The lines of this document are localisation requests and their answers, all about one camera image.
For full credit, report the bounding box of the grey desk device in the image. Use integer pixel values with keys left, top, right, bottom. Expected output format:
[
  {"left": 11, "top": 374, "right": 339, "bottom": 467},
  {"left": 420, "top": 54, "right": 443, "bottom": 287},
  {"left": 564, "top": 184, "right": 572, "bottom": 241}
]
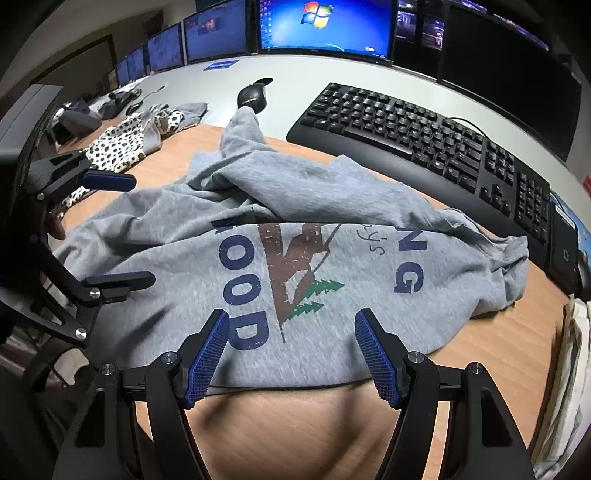
[{"left": 58, "top": 102, "right": 102, "bottom": 139}]

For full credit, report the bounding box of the grey printed t-shirt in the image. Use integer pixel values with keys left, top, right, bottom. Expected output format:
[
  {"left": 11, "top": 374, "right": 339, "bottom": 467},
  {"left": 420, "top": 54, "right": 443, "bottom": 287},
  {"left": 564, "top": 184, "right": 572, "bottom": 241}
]
[{"left": 52, "top": 107, "right": 531, "bottom": 398}]

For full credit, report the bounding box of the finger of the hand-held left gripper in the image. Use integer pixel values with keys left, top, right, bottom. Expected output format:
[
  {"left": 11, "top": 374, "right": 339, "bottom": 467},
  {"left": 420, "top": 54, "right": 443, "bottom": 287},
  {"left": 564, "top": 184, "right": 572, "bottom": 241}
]
[
  {"left": 28, "top": 150, "right": 137, "bottom": 209},
  {"left": 39, "top": 250, "right": 157, "bottom": 350}
]

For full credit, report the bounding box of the person's left hand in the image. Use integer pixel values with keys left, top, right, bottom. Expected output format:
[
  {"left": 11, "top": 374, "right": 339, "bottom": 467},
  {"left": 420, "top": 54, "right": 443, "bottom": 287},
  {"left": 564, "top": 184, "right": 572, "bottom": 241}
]
[{"left": 46, "top": 213, "right": 68, "bottom": 241}]

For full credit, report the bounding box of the large dark monitor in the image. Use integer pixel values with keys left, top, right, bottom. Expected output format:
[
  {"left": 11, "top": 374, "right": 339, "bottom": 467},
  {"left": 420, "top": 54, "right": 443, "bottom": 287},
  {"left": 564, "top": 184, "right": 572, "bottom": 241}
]
[{"left": 436, "top": 0, "right": 584, "bottom": 162}]

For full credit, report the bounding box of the blue mouse pad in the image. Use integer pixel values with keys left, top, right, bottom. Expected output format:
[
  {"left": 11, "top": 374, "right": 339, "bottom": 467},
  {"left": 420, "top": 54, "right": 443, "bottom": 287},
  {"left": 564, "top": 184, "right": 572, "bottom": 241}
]
[{"left": 550, "top": 190, "right": 591, "bottom": 282}]

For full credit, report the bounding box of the black flat device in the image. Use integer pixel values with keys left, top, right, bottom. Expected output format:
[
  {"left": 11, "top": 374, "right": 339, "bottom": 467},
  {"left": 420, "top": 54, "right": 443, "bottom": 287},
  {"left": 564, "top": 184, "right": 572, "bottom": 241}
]
[{"left": 549, "top": 205, "right": 581, "bottom": 294}]

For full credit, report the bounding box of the plain grey garment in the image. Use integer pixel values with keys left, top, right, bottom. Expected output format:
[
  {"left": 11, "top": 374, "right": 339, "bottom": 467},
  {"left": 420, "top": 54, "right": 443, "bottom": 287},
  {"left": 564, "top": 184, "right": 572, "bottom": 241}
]
[{"left": 145, "top": 102, "right": 209, "bottom": 153}]

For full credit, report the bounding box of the white folded cloth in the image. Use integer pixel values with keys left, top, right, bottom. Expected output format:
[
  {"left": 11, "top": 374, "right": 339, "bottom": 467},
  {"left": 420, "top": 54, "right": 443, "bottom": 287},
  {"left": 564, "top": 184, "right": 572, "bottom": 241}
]
[{"left": 534, "top": 295, "right": 591, "bottom": 477}]

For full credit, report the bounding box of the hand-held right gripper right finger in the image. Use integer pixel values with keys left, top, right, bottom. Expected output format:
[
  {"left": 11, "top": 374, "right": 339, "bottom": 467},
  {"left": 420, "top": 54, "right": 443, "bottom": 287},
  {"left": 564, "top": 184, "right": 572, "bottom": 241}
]
[{"left": 353, "top": 308, "right": 536, "bottom": 480}]

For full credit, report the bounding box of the white black spotted garment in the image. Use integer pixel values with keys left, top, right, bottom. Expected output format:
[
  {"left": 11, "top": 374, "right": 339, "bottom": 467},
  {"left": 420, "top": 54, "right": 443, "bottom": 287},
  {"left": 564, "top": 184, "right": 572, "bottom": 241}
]
[{"left": 48, "top": 105, "right": 185, "bottom": 219}]

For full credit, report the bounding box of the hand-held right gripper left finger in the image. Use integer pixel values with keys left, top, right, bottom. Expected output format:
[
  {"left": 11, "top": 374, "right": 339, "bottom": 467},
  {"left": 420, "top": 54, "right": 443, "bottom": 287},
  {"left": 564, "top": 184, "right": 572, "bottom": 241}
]
[{"left": 51, "top": 309, "right": 232, "bottom": 480}]

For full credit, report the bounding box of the black computer mouse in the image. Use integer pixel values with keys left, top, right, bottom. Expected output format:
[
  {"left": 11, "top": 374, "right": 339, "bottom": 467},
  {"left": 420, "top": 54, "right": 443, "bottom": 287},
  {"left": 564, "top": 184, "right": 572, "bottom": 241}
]
[{"left": 236, "top": 82, "right": 269, "bottom": 114}]

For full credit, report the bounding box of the monitor with blue desktop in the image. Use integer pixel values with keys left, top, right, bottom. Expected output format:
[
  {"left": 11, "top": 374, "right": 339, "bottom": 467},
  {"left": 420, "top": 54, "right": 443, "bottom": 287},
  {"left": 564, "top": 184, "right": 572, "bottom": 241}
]
[{"left": 256, "top": 0, "right": 399, "bottom": 64}]

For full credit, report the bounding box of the monitor with camera feeds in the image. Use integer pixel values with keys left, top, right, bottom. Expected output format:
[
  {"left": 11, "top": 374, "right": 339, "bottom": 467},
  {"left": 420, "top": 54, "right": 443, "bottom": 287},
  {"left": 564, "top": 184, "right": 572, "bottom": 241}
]
[{"left": 396, "top": 0, "right": 447, "bottom": 49}]

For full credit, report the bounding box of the black keyboard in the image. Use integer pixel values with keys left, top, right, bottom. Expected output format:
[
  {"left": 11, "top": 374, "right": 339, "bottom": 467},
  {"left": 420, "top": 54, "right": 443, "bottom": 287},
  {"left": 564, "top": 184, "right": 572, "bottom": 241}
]
[{"left": 285, "top": 82, "right": 553, "bottom": 271}]

